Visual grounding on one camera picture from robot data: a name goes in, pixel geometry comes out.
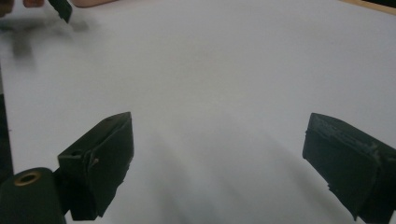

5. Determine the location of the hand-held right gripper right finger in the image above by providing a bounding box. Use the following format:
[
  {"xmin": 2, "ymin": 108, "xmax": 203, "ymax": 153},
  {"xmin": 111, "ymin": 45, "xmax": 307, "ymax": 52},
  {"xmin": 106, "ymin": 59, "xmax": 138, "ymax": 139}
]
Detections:
[{"xmin": 302, "ymin": 112, "xmax": 396, "ymax": 224}]

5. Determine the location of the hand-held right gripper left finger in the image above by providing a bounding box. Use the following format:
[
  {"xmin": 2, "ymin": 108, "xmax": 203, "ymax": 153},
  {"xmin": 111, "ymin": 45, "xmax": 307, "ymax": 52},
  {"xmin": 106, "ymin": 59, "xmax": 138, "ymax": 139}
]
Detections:
[{"xmin": 57, "ymin": 111, "xmax": 134, "ymax": 222}]

